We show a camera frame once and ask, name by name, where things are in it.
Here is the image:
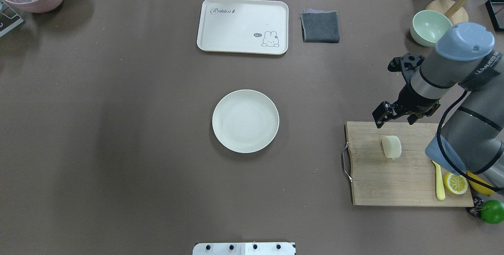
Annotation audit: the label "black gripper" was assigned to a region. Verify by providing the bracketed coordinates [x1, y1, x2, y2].
[372, 54, 440, 128]

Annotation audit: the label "white steamed bun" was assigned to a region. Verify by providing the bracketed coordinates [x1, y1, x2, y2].
[382, 135, 402, 159]

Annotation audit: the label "white round plate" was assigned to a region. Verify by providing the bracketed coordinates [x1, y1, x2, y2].
[212, 89, 280, 153]

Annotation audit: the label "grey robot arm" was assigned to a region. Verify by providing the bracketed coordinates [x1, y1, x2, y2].
[372, 22, 504, 194]

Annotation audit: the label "black framed tray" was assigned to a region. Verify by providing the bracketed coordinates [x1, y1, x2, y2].
[485, 0, 504, 31]

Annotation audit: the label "cream rabbit tray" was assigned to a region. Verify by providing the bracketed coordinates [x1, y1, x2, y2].
[196, 0, 289, 55]

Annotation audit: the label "wooden cutting board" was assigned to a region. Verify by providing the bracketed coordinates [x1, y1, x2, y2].
[345, 122, 473, 207]

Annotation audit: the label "light green bowl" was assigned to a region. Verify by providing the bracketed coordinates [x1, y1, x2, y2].
[409, 10, 452, 47]

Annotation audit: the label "yellow plastic knife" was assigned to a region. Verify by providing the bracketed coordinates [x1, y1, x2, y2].
[431, 160, 446, 201]

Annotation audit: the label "upper lemon half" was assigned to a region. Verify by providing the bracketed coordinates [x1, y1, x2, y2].
[443, 172, 469, 195]

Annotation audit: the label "grey folded cloth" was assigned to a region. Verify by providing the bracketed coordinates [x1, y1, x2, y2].
[300, 11, 340, 43]

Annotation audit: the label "upper whole lemon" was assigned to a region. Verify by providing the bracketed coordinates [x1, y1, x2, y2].
[467, 171, 495, 196]

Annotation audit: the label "wooden mug tree stand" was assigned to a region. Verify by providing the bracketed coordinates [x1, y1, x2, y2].
[425, 0, 469, 25]

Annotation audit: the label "purple cloth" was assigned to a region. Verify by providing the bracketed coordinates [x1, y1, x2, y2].
[304, 9, 326, 13]

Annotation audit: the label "dark grapes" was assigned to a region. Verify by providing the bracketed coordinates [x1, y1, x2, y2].
[466, 196, 484, 218]

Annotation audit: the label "green lime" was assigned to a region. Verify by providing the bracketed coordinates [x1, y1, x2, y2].
[480, 200, 504, 224]

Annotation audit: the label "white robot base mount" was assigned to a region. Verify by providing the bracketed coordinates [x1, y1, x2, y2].
[192, 241, 296, 255]

